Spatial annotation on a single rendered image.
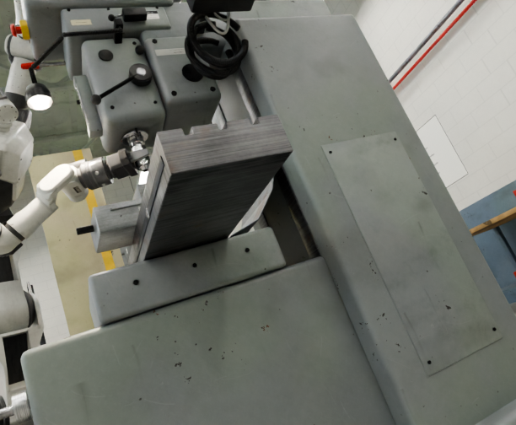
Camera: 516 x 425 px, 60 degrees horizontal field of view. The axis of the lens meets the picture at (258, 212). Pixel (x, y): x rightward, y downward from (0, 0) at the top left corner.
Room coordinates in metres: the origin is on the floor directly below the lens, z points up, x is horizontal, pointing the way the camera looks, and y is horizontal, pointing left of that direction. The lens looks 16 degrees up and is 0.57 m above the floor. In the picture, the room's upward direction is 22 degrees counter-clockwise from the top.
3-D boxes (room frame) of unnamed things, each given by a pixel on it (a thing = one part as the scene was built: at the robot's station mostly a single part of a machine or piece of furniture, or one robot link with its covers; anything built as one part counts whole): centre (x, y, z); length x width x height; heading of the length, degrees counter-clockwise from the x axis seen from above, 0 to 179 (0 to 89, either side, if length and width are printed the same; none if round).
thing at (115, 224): (1.13, 0.25, 1.00); 0.35 x 0.15 x 0.11; 119
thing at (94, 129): (1.20, 0.37, 1.45); 0.04 x 0.04 x 0.21; 26
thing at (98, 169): (1.25, 0.37, 1.23); 0.13 x 0.12 x 0.10; 5
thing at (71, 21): (1.27, 0.24, 1.68); 0.34 x 0.24 x 0.10; 116
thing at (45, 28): (1.26, 0.26, 1.81); 0.47 x 0.26 x 0.16; 116
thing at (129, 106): (1.25, 0.27, 1.47); 0.21 x 0.19 x 0.32; 26
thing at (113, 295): (1.25, 0.27, 0.81); 0.50 x 0.35 x 0.12; 116
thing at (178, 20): (1.47, -0.17, 1.66); 0.80 x 0.23 x 0.20; 116
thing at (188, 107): (1.34, 0.10, 1.47); 0.24 x 0.19 x 0.26; 26
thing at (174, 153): (1.25, 0.28, 0.91); 1.24 x 0.23 x 0.08; 26
